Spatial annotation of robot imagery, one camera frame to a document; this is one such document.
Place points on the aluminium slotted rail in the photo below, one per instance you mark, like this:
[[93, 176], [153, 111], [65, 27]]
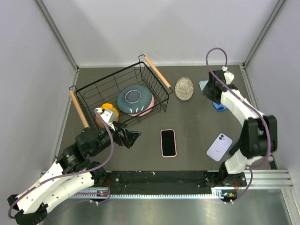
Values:
[[99, 194]]

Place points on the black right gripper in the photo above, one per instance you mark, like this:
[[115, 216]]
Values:
[[206, 91]]

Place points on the pink plate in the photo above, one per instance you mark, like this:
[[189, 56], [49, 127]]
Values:
[[147, 110]]

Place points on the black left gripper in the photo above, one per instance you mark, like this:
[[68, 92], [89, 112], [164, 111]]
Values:
[[129, 138]]

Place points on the pink phone case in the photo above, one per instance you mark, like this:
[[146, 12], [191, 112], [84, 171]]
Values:
[[161, 143]]

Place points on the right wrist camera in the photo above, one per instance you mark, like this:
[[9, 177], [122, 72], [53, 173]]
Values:
[[229, 77]]

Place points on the brown speckled bowl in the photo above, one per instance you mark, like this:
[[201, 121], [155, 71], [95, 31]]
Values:
[[100, 123]]

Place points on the dark green smartphone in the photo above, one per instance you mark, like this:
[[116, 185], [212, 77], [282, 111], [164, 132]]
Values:
[[234, 149]]

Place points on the light blue phone case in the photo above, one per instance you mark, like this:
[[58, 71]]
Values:
[[202, 84]]

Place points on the speckled oval dish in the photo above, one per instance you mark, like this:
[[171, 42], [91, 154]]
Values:
[[184, 89]]

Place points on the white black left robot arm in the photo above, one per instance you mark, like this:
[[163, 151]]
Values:
[[71, 172]]

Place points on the black smartphone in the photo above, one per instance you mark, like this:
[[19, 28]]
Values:
[[168, 143]]

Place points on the lilac phone case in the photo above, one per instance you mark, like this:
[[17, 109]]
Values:
[[219, 147]]

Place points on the black wire dish basket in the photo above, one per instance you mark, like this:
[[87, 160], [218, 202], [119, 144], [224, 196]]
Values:
[[107, 89]]

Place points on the blue glazed ceramic plate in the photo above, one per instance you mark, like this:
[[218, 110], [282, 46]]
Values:
[[134, 99]]

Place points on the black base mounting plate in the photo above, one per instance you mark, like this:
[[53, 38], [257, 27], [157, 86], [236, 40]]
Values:
[[160, 182]]

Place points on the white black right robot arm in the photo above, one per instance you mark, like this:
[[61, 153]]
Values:
[[259, 135]]

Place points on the yellow ribbed bowl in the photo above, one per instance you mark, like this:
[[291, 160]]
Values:
[[111, 107]]

